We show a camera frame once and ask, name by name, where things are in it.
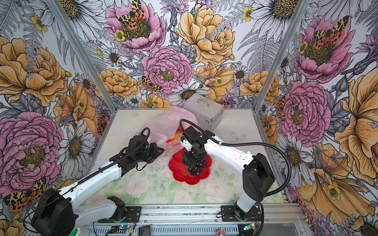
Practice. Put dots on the red flower-shaped plate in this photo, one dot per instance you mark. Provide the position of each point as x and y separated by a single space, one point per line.
179 169

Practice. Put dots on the silver metal case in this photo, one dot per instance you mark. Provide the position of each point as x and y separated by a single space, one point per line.
207 112

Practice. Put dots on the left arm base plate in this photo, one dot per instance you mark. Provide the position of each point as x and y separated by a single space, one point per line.
130 214

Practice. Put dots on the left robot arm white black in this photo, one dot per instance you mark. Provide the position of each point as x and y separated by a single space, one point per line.
59 212

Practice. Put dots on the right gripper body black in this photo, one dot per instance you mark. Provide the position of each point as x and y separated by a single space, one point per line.
193 155

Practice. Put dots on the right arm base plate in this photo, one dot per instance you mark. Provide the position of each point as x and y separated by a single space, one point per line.
227 214

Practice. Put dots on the aluminium rail frame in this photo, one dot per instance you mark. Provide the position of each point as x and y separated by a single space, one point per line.
183 215

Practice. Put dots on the pink plastic bag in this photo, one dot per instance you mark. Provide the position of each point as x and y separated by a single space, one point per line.
165 125

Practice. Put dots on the dark purple grapes toy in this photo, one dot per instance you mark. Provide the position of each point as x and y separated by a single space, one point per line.
196 169

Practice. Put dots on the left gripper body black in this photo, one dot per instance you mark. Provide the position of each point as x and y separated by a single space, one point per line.
149 154

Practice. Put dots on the green round button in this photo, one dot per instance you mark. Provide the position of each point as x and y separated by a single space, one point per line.
74 233

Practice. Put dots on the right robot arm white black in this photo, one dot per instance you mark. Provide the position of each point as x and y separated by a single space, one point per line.
257 175

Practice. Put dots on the red yellow mango toy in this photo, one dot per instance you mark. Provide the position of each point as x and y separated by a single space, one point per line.
175 137

